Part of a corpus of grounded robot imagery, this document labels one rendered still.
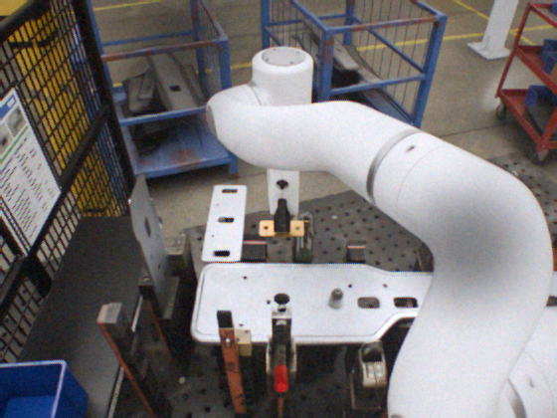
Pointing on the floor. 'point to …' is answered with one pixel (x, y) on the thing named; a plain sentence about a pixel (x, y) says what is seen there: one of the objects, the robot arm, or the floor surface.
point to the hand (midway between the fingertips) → (281, 218)
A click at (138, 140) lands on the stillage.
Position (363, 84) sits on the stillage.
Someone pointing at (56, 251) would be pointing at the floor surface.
